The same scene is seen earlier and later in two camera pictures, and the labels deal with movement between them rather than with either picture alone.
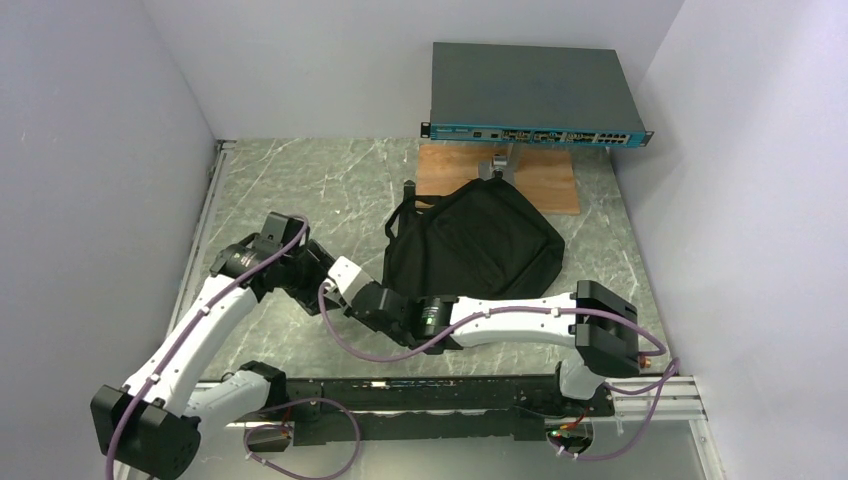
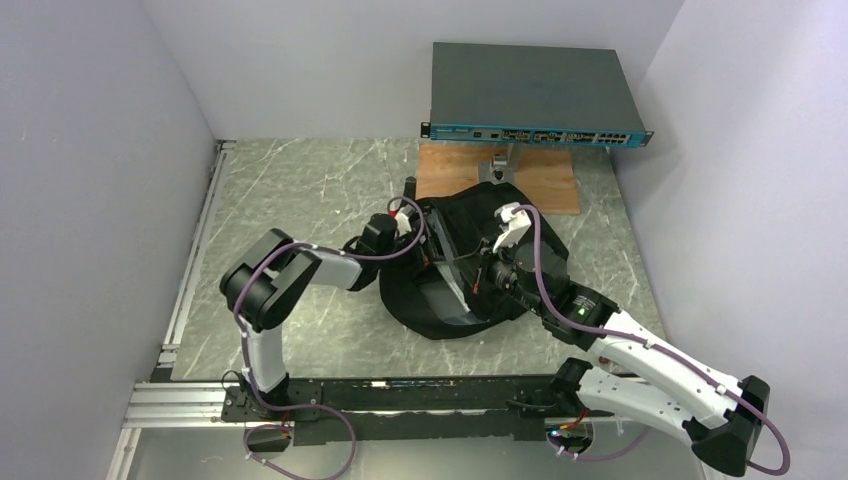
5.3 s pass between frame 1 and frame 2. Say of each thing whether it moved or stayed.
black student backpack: stayed
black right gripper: moved
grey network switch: stayed
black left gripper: moved
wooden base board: stayed
